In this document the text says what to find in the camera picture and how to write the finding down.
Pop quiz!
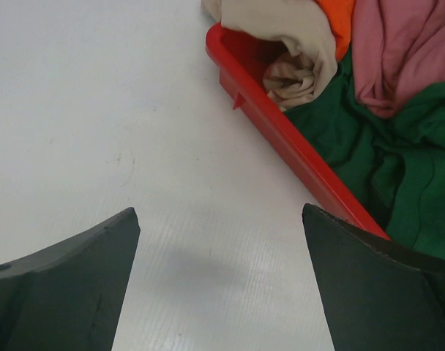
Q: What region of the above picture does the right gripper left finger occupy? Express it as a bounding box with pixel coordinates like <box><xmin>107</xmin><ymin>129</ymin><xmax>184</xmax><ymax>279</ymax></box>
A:
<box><xmin>0</xmin><ymin>208</ymin><xmax>141</xmax><ymax>350</ymax></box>

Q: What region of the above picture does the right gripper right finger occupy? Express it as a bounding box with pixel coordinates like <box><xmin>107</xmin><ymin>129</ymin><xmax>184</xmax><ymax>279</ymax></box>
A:
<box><xmin>302</xmin><ymin>204</ymin><xmax>445</xmax><ymax>350</ymax></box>

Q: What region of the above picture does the green t shirt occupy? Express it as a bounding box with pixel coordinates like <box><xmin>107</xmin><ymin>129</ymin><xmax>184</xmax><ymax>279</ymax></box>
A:
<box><xmin>286</xmin><ymin>55</ymin><xmax>445</xmax><ymax>259</ymax></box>

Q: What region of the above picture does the beige t shirt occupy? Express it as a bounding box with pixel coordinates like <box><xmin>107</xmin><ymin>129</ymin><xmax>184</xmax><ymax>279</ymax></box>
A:
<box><xmin>201</xmin><ymin>0</ymin><xmax>337</xmax><ymax>111</ymax></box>

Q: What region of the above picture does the pink t shirt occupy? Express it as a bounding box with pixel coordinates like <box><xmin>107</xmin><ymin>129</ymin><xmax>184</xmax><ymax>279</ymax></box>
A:
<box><xmin>351</xmin><ymin>1</ymin><xmax>445</xmax><ymax>119</ymax></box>

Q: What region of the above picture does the red plastic bin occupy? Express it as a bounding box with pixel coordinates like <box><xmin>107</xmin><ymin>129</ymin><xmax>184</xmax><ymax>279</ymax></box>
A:
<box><xmin>206</xmin><ymin>23</ymin><xmax>387</xmax><ymax>238</ymax></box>

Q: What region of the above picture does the orange t shirt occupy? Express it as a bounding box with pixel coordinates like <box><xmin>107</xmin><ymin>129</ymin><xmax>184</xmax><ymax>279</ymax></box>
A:
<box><xmin>316</xmin><ymin>0</ymin><xmax>356</xmax><ymax>61</ymax></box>

